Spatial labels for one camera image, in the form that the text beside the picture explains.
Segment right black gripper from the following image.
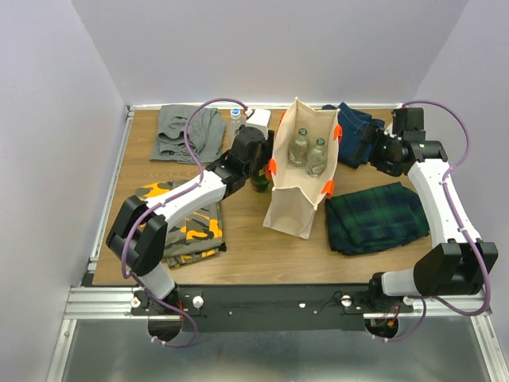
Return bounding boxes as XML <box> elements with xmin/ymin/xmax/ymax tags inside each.
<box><xmin>350</xmin><ymin>123</ymin><xmax>402</xmax><ymax>177</ymax></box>

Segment clear plastic water bottle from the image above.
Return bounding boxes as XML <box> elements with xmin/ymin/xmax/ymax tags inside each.
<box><xmin>226</xmin><ymin>108</ymin><xmax>245</xmax><ymax>147</ymax></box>

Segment green glass bottle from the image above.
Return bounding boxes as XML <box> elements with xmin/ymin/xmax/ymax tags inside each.
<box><xmin>288</xmin><ymin>128</ymin><xmax>310</xmax><ymax>167</ymax></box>
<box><xmin>250</xmin><ymin>166</ymin><xmax>273</xmax><ymax>192</ymax></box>
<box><xmin>305</xmin><ymin>138</ymin><xmax>328</xmax><ymax>177</ymax></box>

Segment beige canvas tote bag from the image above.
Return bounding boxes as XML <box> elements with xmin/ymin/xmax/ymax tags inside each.
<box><xmin>263</xmin><ymin>99</ymin><xmax>343</xmax><ymax>239</ymax></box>

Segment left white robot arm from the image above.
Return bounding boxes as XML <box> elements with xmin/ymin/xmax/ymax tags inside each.
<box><xmin>106</xmin><ymin>126</ymin><xmax>274</xmax><ymax>314</ymax></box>

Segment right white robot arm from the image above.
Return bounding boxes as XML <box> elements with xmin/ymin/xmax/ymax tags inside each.
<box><xmin>352</xmin><ymin>106</ymin><xmax>498</xmax><ymax>312</ymax></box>

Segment dark blue folded jeans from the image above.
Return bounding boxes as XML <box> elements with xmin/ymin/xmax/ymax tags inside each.
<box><xmin>321</xmin><ymin>103</ymin><xmax>385</xmax><ymax>169</ymax></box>

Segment grey folded shorts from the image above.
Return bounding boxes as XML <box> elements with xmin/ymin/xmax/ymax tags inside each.
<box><xmin>150</xmin><ymin>104</ymin><xmax>226</xmax><ymax>164</ymax></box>

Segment green plaid folded cloth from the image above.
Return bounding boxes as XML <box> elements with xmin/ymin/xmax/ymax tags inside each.
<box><xmin>325</xmin><ymin>182</ymin><xmax>429</xmax><ymax>255</ymax></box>

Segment orange camouflage folded pants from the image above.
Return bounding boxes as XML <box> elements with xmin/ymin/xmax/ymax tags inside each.
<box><xmin>134</xmin><ymin>181</ymin><xmax>227</xmax><ymax>271</ymax></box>

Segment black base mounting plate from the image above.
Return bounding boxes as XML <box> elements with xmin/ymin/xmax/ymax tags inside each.
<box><xmin>130</xmin><ymin>283</ymin><xmax>414</xmax><ymax>333</ymax></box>

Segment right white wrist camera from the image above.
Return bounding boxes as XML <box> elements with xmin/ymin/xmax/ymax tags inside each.
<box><xmin>384</xmin><ymin>123</ymin><xmax>393</xmax><ymax>134</ymax></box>

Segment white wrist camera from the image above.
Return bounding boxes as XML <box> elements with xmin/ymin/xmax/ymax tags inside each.
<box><xmin>245</xmin><ymin>107</ymin><xmax>271</xmax><ymax>139</ymax></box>
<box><xmin>384</xmin><ymin>123</ymin><xmax>393</xmax><ymax>134</ymax></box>

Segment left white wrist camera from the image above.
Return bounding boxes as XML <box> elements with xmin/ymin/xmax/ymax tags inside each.
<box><xmin>245</xmin><ymin>107</ymin><xmax>271</xmax><ymax>139</ymax></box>

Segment aluminium rail frame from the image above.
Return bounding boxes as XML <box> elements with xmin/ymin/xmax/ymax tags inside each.
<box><xmin>47</xmin><ymin>104</ymin><xmax>508</xmax><ymax>381</ymax></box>

